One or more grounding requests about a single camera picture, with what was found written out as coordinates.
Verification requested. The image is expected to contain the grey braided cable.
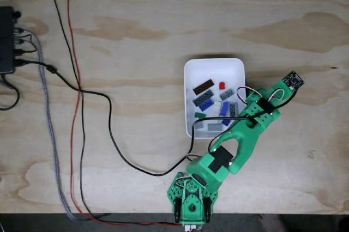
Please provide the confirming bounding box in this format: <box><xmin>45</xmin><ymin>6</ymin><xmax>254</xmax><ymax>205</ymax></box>
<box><xmin>15</xmin><ymin>27</ymin><xmax>112</xmax><ymax>222</ymax></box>

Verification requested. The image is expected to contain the white wrist servo cable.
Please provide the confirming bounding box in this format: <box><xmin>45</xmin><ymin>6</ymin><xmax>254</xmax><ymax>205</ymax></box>
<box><xmin>236</xmin><ymin>86</ymin><xmax>258</xmax><ymax>105</ymax></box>

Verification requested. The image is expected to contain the black looped cable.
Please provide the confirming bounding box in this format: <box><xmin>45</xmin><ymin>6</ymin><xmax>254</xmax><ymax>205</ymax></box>
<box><xmin>0</xmin><ymin>75</ymin><xmax>21</xmax><ymax>112</ymax></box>

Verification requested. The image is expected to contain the blue two-by-three lego brick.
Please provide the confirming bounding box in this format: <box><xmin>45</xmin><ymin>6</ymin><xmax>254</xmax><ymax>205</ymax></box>
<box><xmin>198</xmin><ymin>98</ymin><xmax>214</xmax><ymax>112</ymax></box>

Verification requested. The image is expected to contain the black power wire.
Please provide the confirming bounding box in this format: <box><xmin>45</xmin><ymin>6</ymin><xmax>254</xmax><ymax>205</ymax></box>
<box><xmin>46</xmin><ymin>0</ymin><xmax>182</xmax><ymax>228</ymax></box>

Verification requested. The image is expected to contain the black wrist camera board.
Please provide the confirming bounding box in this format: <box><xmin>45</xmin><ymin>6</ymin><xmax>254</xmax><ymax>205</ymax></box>
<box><xmin>282</xmin><ymin>70</ymin><xmax>305</xmax><ymax>91</ymax></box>

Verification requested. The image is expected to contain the red power wire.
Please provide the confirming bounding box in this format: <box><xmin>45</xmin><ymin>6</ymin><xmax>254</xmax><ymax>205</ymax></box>
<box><xmin>58</xmin><ymin>0</ymin><xmax>182</xmax><ymax>227</ymax></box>

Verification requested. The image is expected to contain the brown long lego brick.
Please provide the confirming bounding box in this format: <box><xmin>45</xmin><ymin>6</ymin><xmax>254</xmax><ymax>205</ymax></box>
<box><xmin>192</xmin><ymin>78</ymin><xmax>215</xmax><ymax>95</ymax></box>

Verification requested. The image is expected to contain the black usb hub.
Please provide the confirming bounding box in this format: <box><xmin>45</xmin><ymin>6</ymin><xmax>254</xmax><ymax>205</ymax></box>
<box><xmin>0</xmin><ymin>5</ymin><xmax>16</xmax><ymax>75</ymax></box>

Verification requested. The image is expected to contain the grey long lego brick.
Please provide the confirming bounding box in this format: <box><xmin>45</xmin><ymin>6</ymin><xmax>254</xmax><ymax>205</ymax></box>
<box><xmin>192</xmin><ymin>89</ymin><xmax>215</xmax><ymax>107</ymax></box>

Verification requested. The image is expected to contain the white plastic bin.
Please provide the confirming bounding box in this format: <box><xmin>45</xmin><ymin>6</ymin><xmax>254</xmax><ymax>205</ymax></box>
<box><xmin>184</xmin><ymin>57</ymin><xmax>246</xmax><ymax>139</ymax></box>

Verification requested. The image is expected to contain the black usb camera cable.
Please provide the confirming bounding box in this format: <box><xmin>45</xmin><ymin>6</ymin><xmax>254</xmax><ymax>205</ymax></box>
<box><xmin>13</xmin><ymin>59</ymin><xmax>299</xmax><ymax>177</ymax></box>

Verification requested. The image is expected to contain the blue long lego brick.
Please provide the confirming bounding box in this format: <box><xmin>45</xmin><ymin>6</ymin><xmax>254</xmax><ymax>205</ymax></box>
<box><xmin>219</xmin><ymin>101</ymin><xmax>230</xmax><ymax>116</ymax></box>

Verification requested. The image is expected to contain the white gripper servo cable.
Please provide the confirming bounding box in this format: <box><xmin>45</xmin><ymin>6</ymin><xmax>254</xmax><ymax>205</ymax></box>
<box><xmin>268</xmin><ymin>88</ymin><xmax>285</xmax><ymax>101</ymax></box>

